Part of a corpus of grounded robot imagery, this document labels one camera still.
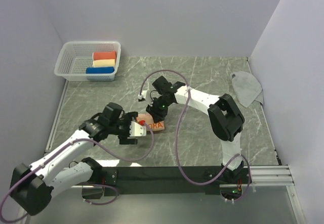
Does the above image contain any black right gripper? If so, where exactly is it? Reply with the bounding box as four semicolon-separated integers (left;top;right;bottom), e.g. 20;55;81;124
146;97;173;124

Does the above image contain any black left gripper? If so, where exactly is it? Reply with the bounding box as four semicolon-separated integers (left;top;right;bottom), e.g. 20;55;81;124
109;112;138;143

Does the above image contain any orange cartoon towel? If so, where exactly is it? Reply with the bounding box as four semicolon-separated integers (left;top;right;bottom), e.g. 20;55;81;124
136;113;165;131

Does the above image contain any grey towel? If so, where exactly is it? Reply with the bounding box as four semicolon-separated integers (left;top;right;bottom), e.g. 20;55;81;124
230;71;264;108

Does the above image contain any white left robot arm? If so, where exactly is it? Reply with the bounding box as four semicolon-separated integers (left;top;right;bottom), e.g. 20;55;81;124
10;103;146;216

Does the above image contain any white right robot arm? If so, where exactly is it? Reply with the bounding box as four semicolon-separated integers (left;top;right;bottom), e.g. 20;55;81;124
138;76;245;183

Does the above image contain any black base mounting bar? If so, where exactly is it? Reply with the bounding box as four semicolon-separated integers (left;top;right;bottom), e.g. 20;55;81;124
84;166;251;195

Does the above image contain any blue rolled towel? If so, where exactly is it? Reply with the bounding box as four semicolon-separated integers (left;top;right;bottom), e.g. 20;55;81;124
86;67;115;74

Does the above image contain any cream rolled towel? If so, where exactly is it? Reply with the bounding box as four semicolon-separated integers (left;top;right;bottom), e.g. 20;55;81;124
93;59;116;67

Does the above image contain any red rolled towel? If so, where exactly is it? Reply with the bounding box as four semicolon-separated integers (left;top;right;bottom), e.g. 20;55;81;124
92;51;117;60

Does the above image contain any white plastic basket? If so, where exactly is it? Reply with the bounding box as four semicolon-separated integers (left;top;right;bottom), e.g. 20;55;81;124
54;41;122;81

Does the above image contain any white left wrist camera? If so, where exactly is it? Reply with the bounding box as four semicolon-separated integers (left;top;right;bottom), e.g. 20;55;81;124
129;121;147;138

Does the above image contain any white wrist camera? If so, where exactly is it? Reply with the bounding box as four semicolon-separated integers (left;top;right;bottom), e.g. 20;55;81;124
137;90;152;104
129;121;147;138

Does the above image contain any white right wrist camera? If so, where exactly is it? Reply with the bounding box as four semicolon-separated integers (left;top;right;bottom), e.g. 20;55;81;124
137;90;152;104

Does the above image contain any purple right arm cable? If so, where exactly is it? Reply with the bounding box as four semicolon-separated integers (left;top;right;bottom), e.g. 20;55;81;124
138;69;251;203

